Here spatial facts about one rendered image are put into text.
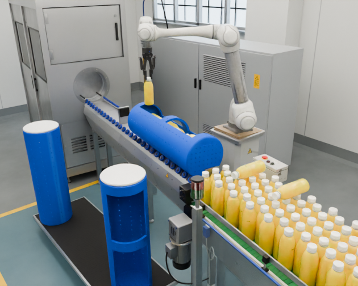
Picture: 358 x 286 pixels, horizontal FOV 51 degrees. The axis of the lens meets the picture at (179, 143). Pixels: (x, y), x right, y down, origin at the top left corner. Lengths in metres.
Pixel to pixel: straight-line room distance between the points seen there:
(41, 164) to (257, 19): 3.30
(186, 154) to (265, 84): 1.86
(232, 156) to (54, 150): 1.44
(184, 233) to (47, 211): 1.62
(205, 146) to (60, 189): 1.53
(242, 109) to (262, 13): 2.59
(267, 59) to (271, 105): 0.49
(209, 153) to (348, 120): 2.90
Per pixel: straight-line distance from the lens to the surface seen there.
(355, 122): 4.97
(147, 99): 2.87
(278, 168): 2.26
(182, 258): 2.30
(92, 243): 3.25
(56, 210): 3.47
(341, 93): 4.98
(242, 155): 2.98
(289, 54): 4.07
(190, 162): 2.30
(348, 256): 1.68
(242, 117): 2.70
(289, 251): 1.78
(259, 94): 4.01
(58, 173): 3.32
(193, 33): 2.76
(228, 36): 2.56
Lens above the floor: 2.11
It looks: 23 degrees down
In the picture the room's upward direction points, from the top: 1 degrees counter-clockwise
